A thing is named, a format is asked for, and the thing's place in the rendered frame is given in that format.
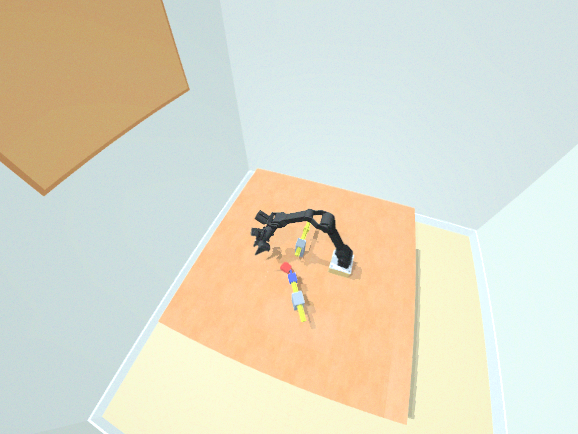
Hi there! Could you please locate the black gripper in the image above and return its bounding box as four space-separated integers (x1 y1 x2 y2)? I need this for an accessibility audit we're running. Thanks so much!
253 226 274 256

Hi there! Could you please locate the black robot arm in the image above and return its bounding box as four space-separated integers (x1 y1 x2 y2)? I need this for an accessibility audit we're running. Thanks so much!
250 209 354 269

